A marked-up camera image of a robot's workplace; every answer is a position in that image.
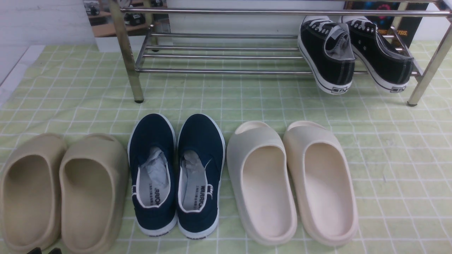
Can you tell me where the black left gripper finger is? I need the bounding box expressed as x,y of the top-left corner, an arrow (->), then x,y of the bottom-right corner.
27,248 -> 42,254

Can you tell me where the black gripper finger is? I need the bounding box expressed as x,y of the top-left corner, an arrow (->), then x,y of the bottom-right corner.
48,248 -> 62,254

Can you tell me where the navy slip-on shoe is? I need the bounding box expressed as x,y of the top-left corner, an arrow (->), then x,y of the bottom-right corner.
176,114 -> 226,240
127,114 -> 178,237

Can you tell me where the metal shoe rack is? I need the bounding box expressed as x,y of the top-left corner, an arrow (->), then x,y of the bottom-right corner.
109,0 -> 451,107

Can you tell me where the left tan foam slide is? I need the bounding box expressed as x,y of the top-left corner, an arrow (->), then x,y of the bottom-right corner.
1,133 -> 67,253

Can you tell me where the tan foam slide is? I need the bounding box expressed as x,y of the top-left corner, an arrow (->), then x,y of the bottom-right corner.
1,133 -> 67,253
59,133 -> 129,254

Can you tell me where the right tan foam slide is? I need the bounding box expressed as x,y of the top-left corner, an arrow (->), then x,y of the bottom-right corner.
59,133 -> 129,254

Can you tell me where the left cream foam slide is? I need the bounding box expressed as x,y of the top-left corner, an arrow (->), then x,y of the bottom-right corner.
226,121 -> 297,246

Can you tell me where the cream foam slide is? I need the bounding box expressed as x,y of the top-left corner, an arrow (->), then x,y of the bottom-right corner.
282,121 -> 358,247
226,121 -> 297,246

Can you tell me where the wooden shelf with objects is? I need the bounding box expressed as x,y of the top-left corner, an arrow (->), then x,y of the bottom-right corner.
83,0 -> 171,38

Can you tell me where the right cream foam slide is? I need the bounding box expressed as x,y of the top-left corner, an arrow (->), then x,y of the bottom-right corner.
282,121 -> 358,247

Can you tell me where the left black canvas sneaker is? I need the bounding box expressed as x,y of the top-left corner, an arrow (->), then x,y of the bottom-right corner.
297,16 -> 355,95

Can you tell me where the black canvas sneaker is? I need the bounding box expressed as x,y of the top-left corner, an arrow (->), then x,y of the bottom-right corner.
339,16 -> 414,93
297,16 -> 355,95

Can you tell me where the green checkered floor mat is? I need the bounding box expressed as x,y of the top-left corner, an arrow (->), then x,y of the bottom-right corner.
0,45 -> 451,254

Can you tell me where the right black canvas sneaker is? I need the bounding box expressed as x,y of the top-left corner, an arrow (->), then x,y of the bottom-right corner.
339,16 -> 414,93

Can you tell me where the dark poster board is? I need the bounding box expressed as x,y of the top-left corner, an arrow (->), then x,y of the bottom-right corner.
344,1 -> 428,46

